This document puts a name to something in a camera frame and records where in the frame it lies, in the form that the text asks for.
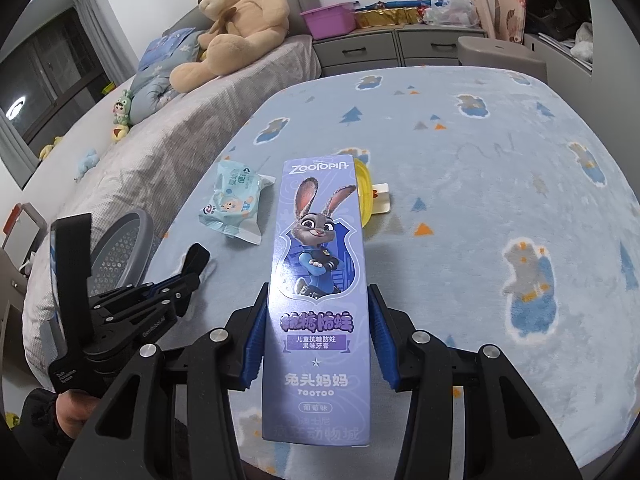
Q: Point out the purple plastic basket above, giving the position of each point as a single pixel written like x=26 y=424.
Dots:
x=330 y=22

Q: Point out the light blue wet wipes packet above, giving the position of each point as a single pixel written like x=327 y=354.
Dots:
x=235 y=200

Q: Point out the dark framed window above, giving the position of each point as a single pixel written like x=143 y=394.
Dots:
x=50 y=85

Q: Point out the blue printed pillow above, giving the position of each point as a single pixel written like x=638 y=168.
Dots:
x=167 y=47

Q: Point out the large beige teddy bear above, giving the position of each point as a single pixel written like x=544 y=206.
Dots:
x=240 y=25

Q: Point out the blue patterned gift roll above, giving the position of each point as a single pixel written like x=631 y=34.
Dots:
x=395 y=4

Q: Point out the green hooded plush doll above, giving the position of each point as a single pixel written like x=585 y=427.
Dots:
x=122 y=107

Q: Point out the yellow plush toy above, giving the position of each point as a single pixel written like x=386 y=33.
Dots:
x=50 y=149

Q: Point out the beige framed white panel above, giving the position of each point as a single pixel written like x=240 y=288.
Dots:
x=22 y=232

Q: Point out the grey checked bed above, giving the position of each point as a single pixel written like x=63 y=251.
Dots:
x=190 y=130

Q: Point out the white playing card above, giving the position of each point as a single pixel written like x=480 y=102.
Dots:
x=381 y=200

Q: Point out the light blue plush toy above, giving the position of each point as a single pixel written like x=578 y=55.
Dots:
x=86 y=162

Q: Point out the grey curtain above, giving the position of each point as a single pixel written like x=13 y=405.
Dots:
x=97 y=30

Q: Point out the clear plastic bag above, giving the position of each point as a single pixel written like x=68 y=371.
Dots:
x=450 y=10

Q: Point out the white cloth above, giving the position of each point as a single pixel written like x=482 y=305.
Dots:
x=584 y=42

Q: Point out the person's left hand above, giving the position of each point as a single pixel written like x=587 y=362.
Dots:
x=75 y=412

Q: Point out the yellow red fruit plush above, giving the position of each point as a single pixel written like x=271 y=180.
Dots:
x=120 y=132

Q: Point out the pink cardboard box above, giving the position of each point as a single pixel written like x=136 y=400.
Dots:
x=479 y=7

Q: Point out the purple toothpaste box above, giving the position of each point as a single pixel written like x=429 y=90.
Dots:
x=315 y=280

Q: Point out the person's left forearm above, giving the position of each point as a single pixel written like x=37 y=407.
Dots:
x=40 y=435

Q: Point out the printed cardboard box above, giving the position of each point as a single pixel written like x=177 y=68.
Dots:
x=511 y=17

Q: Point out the white built-in cabinet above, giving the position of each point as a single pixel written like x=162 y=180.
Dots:
x=600 y=35

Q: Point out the grey perforated waste basket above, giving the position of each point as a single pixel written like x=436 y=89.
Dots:
x=120 y=250

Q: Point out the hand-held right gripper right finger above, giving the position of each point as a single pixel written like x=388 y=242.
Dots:
x=382 y=350

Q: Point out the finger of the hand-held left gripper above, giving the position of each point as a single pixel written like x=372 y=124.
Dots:
x=192 y=262
x=160 y=312

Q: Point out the grey chair back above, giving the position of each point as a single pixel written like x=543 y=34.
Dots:
x=500 y=57

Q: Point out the gold foil box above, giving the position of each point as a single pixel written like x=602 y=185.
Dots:
x=387 y=19

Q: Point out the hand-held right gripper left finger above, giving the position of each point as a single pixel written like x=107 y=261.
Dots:
x=255 y=345

